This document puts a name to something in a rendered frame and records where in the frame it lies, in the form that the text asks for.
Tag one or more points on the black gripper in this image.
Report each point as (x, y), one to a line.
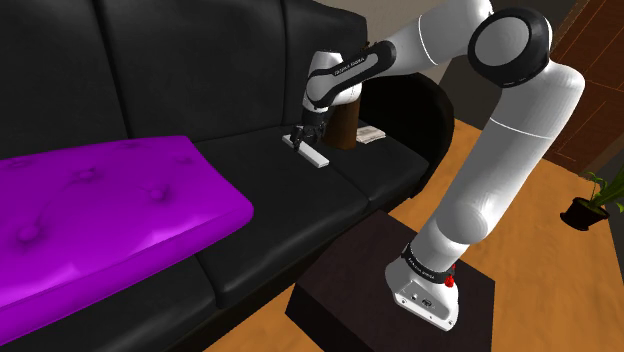
(312, 120)

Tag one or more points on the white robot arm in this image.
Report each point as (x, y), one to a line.
(507, 156)

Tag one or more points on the white flat remote control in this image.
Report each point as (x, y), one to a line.
(312, 155)

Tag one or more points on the brown cylinder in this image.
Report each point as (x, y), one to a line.
(343, 129)

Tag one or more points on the black leather sofa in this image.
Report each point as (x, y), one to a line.
(185, 73)

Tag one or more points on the dark robot stand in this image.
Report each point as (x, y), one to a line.
(351, 287)

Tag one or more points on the purple tufted cushion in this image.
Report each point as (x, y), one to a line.
(97, 209)

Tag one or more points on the brown wooden door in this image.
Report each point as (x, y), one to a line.
(592, 83)

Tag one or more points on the potted green plant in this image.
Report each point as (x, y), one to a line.
(590, 207)

